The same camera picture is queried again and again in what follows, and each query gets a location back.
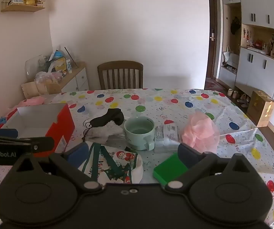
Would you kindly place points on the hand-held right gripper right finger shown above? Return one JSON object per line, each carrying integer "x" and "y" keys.
{"x": 187, "y": 155}

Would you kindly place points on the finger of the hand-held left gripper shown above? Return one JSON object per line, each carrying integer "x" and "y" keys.
{"x": 32, "y": 143}
{"x": 3, "y": 132}

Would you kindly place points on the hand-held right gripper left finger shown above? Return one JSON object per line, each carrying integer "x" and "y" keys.
{"x": 76, "y": 155}

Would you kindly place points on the green box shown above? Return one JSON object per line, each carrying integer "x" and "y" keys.
{"x": 169, "y": 169}

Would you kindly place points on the pink mesh bath pouf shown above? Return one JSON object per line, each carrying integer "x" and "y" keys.
{"x": 199, "y": 131}

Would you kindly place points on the grey printed plastic packet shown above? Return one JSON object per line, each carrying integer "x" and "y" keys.
{"x": 166, "y": 136}

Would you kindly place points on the red and white cardboard box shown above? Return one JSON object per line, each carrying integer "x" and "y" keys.
{"x": 63, "y": 126}

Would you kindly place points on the white fluffy cloth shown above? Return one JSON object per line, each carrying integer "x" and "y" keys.
{"x": 103, "y": 131}

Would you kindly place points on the pink cloth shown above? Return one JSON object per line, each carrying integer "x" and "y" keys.
{"x": 30, "y": 101}

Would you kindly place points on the christmas print cloth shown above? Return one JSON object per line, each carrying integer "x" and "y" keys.
{"x": 118, "y": 162}

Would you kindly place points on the pale green mug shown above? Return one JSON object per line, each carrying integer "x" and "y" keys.
{"x": 139, "y": 136}

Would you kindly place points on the patterned door rug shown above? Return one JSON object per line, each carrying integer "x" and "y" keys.
{"x": 213, "y": 84}

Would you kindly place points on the white and wood sideboard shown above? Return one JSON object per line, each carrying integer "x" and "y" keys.
{"x": 78, "y": 78}

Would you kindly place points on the yellow and blue pouch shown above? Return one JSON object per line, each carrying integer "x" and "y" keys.
{"x": 57, "y": 64}

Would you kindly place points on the white tube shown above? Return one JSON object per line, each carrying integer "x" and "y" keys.
{"x": 69, "y": 65}

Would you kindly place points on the brown cardboard box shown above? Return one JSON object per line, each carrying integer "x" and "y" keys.
{"x": 261, "y": 107}

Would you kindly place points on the wooden chair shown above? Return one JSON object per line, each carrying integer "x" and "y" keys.
{"x": 120, "y": 75}

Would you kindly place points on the thin dark stick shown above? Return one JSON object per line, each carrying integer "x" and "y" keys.
{"x": 70, "y": 57}

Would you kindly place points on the dark wooden door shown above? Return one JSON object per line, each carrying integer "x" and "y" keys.
{"x": 213, "y": 52}

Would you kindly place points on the white tote bag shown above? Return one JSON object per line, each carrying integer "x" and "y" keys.
{"x": 227, "y": 54}

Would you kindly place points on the black hanging bag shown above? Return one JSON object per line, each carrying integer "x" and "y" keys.
{"x": 235, "y": 26}

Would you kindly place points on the wooden wall shelf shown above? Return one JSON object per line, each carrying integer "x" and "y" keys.
{"x": 23, "y": 8}

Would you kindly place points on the white and wood wall cabinet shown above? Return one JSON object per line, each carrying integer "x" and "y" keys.
{"x": 261, "y": 52}

